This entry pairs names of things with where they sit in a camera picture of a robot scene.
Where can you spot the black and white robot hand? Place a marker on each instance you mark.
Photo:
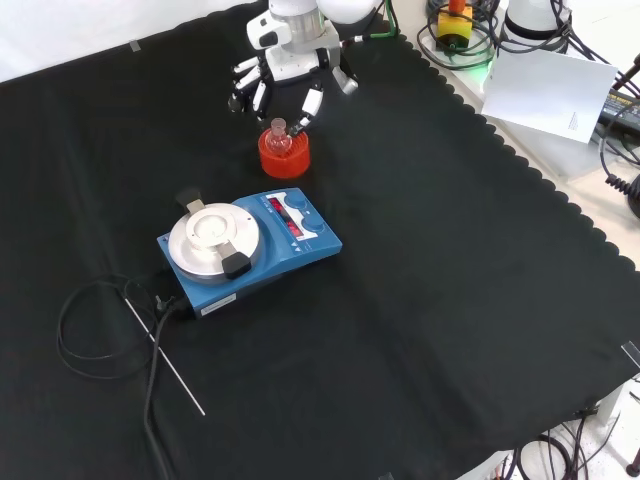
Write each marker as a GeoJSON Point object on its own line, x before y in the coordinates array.
{"type": "Point", "coordinates": [292, 65]}

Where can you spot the clear round-bottom flask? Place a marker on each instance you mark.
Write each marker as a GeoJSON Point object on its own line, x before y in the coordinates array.
{"type": "Point", "coordinates": [279, 142]}

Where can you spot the clear tape strip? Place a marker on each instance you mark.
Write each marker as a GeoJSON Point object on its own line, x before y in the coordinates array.
{"type": "Point", "coordinates": [135, 46]}
{"type": "Point", "coordinates": [631, 352]}

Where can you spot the yellow stop button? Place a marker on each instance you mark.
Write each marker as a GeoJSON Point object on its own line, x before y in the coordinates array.
{"type": "Point", "coordinates": [454, 25]}

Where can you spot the blue base heater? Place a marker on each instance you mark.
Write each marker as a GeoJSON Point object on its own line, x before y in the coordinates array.
{"type": "Point", "coordinates": [280, 270]}

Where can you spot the pale board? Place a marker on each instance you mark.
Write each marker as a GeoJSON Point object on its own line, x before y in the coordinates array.
{"type": "Point", "coordinates": [545, 90]}

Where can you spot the black bench cloth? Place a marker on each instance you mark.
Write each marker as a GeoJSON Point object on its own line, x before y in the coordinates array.
{"type": "Point", "coordinates": [400, 300]}

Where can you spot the thin metal probe rod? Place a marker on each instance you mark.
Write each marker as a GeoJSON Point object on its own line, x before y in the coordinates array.
{"type": "Point", "coordinates": [165, 356]}

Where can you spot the black power adapter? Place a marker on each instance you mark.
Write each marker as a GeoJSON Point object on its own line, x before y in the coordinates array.
{"type": "Point", "coordinates": [620, 107]}

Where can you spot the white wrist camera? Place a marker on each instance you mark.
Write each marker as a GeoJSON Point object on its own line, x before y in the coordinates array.
{"type": "Point", "coordinates": [265, 32]}

